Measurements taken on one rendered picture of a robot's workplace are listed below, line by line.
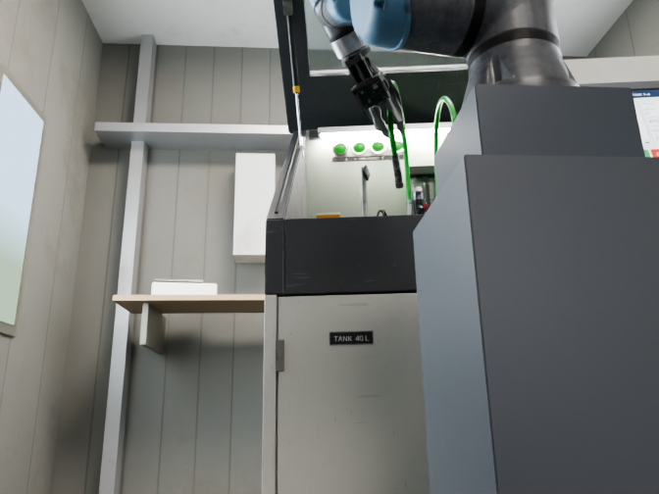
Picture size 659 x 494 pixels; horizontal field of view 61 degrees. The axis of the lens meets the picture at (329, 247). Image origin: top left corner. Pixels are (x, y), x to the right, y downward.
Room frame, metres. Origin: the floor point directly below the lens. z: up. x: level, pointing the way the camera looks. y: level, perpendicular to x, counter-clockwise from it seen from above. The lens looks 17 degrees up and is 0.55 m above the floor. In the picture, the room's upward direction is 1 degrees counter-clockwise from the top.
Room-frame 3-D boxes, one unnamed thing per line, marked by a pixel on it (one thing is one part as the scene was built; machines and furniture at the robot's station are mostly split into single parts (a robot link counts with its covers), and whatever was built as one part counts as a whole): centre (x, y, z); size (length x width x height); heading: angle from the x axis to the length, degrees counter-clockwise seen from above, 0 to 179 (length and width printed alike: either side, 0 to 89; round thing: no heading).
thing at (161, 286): (3.10, 0.82, 1.24); 0.38 x 0.36 x 0.09; 94
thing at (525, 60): (0.63, -0.24, 0.95); 0.15 x 0.15 x 0.10
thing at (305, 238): (1.10, -0.22, 0.87); 0.62 x 0.04 x 0.16; 88
